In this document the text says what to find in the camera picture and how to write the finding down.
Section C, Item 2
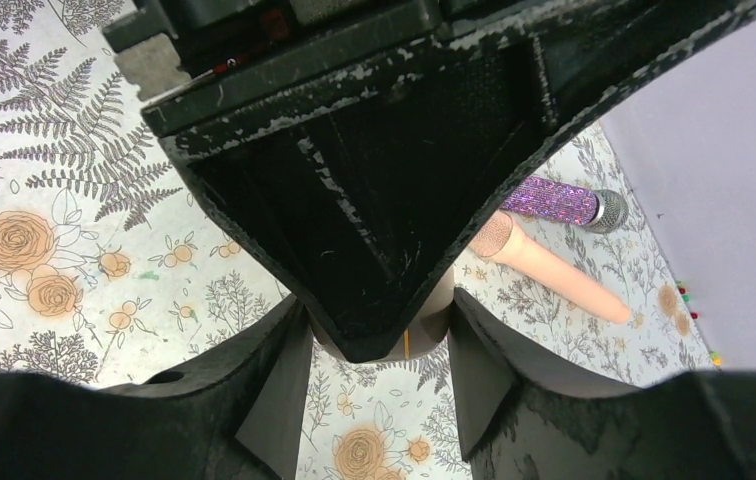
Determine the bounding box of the purple glitter microphone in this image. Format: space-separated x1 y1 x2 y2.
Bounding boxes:
500 176 629 234

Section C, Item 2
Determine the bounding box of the beige charging case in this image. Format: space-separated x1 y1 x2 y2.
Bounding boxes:
302 268 455 364

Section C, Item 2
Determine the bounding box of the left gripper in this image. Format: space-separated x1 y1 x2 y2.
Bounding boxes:
102 1 443 100

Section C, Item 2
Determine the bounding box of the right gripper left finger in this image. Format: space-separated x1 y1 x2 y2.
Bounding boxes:
0 298 312 479

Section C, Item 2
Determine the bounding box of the floral table mat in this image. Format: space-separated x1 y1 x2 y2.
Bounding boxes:
0 0 717 480

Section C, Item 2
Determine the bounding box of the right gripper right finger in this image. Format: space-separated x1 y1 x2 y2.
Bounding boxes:
448 289 756 479

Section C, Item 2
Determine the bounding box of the pink microphone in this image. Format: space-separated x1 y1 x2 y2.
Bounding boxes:
468 211 631 324

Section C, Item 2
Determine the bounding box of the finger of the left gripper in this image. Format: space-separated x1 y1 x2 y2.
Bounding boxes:
142 0 756 364

